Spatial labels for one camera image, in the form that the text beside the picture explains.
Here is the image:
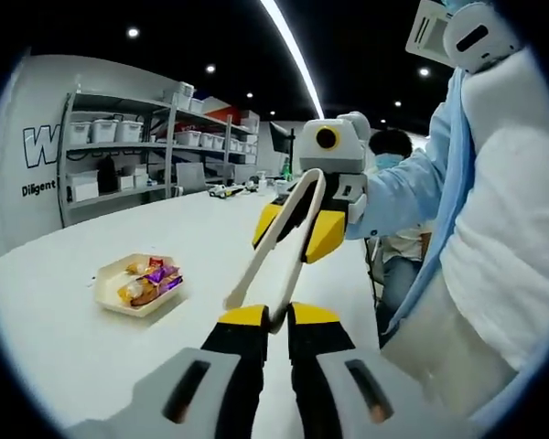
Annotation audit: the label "person's right hand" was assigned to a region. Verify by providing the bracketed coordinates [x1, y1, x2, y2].
[336, 111, 374, 175]

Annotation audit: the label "purple food packet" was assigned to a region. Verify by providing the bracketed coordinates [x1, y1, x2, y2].
[157, 275, 185, 294]
[141, 267, 179, 287]

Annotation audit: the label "cream plastic food tongs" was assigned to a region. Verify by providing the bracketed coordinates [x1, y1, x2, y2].
[222, 167, 327, 334]

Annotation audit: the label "white office chair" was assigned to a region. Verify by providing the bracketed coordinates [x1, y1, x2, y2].
[176, 162, 210, 193]

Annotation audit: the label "grey metal shelf rack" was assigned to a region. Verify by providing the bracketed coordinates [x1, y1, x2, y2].
[57, 89, 178, 228]
[167, 102, 262, 198]

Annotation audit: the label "black monitor on stand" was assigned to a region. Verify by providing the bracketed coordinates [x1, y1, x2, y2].
[268, 121, 298, 155]

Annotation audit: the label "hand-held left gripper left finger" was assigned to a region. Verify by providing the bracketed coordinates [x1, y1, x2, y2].
[66, 304, 271, 439]

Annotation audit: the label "large white cardboard box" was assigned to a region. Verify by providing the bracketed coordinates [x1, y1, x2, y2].
[66, 169, 101, 202]

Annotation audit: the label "cream hexagonal container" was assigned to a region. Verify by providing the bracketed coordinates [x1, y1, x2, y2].
[94, 252, 188, 318]

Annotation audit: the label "black backpack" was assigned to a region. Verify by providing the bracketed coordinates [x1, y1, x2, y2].
[96, 155, 119, 194]

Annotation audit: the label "black cable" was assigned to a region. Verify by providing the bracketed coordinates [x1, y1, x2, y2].
[363, 235, 381, 312]

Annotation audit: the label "group of white storage boxes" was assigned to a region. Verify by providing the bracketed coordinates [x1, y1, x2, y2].
[69, 81, 260, 155]

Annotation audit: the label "white wearable device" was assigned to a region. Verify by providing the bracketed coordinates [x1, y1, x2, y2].
[404, 0, 522, 74]

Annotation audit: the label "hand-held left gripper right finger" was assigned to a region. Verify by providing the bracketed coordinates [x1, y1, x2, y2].
[285, 301, 472, 439]

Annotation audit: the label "long ceiling light strip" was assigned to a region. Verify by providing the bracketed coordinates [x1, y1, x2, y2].
[258, 0, 326, 120]

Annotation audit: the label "spare white gripper device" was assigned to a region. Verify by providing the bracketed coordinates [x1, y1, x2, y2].
[208, 182, 248, 198]

